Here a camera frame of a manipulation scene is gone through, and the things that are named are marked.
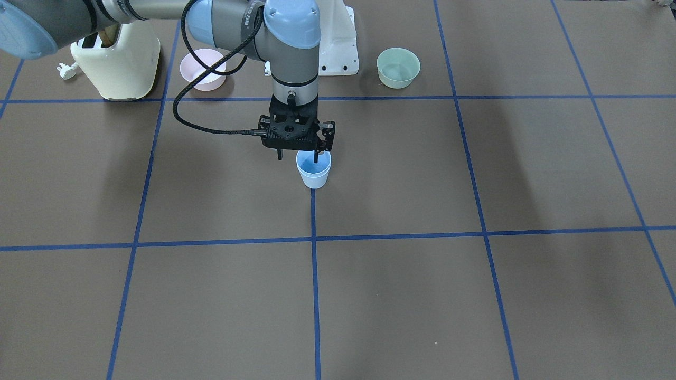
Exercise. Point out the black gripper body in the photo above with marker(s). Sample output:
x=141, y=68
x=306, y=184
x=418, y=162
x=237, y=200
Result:
x=327, y=135

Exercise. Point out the light blue cup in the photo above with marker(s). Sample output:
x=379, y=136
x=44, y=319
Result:
x=313, y=174

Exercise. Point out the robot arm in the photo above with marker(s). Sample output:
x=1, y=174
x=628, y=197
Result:
x=34, y=29

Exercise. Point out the pink bowl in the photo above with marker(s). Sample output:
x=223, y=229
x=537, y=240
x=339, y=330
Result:
x=190, y=69

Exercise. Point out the green bowl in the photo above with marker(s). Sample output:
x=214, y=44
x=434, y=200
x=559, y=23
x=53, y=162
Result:
x=397, y=67

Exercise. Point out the cream toaster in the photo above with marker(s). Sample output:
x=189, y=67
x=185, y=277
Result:
x=126, y=70

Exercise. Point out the bread slice in toaster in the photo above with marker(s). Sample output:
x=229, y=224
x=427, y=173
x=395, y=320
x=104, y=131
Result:
x=108, y=36

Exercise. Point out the white power plug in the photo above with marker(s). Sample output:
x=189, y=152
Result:
x=67, y=72

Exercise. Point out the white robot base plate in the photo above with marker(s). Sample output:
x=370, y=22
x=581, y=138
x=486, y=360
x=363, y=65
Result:
x=326, y=25

